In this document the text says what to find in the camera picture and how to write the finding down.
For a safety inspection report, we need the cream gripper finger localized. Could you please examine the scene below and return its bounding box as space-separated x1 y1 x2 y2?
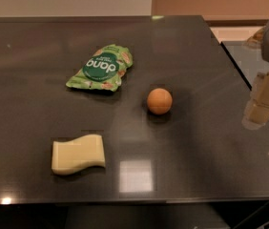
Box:
242 72 269 130
244 27 264 49

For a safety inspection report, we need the orange fruit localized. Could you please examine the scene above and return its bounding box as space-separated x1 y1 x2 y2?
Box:
147 88 173 115

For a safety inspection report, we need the yellow wavy sponge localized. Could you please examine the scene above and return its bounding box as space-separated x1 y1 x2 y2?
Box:
52 135 106 176

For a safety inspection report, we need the green snack bag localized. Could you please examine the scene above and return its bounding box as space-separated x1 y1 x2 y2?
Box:
66 44 133 92

